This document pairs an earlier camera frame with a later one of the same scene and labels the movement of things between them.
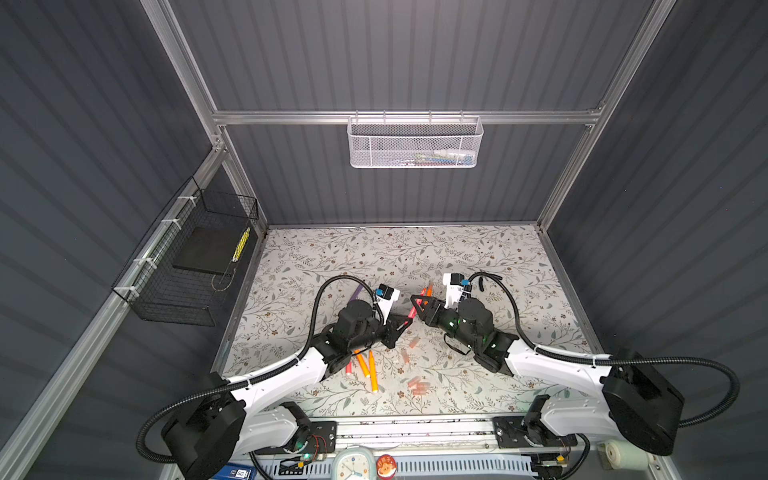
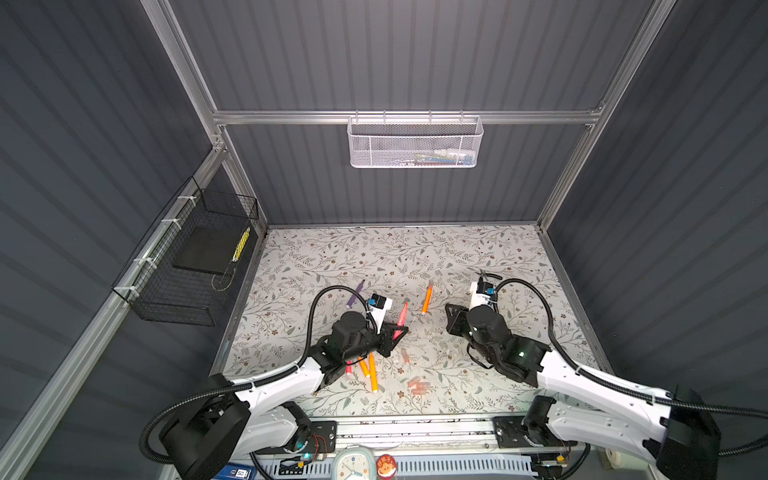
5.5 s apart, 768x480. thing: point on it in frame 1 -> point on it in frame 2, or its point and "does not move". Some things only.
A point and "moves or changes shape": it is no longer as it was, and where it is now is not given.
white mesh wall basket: [415, 141] does not move
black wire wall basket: [177, 272] does not move
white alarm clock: [354, 463] does not move
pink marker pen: [418, 302] moves or changes shape
